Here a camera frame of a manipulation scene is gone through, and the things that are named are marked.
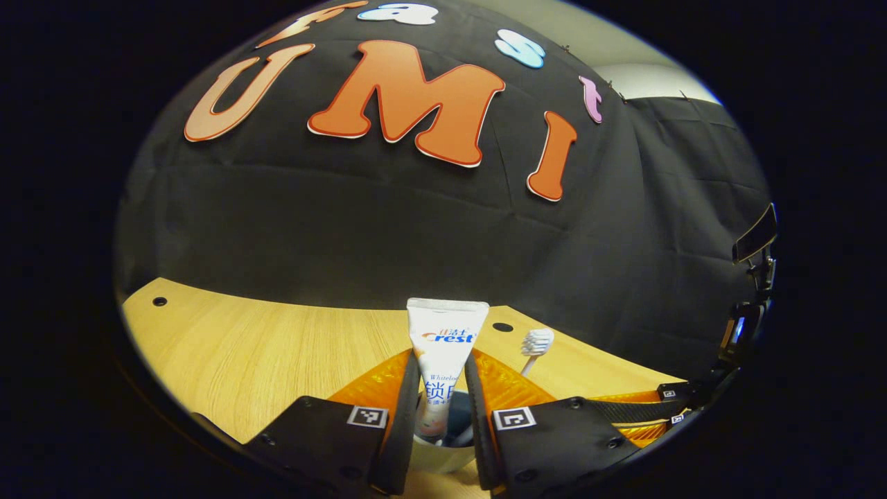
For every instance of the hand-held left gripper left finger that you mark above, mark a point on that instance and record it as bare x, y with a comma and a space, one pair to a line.
402, 430

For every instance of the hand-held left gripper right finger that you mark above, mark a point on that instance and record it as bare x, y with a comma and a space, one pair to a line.
478, 430

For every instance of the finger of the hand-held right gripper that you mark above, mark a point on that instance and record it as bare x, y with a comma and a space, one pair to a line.
637, 412
682, 389

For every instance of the white toothpaste tube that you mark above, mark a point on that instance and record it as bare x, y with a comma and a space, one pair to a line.
443, 360

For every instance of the white toothbrush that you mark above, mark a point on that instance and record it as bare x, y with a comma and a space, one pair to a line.
537, 342

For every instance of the wooden desktop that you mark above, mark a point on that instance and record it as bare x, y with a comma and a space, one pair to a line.
277, 346

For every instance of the black backdrop cloth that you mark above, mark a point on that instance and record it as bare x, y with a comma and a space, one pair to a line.
346, 229

